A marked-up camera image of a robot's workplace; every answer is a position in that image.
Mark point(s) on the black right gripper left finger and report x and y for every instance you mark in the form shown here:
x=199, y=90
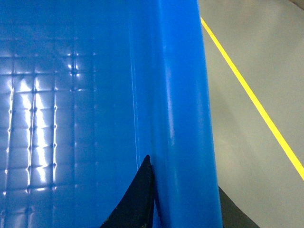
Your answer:
x=136, y=208

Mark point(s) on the large blue plastic crate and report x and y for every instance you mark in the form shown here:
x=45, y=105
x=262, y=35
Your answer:
x=88, y=88

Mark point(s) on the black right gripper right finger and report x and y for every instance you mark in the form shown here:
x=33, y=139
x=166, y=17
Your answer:
x=233, y=216

